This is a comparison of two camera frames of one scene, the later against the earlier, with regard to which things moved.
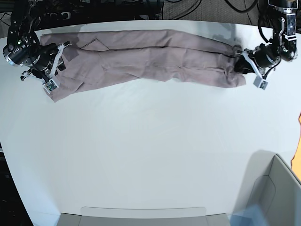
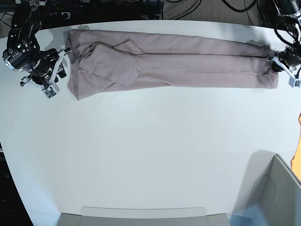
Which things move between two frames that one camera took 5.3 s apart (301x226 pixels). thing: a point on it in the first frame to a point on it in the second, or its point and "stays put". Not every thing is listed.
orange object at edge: (296, 162) stays put
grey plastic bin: (270, 184) stays put
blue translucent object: (253, 216) stays put
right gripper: (265, 56) to (291, 56)
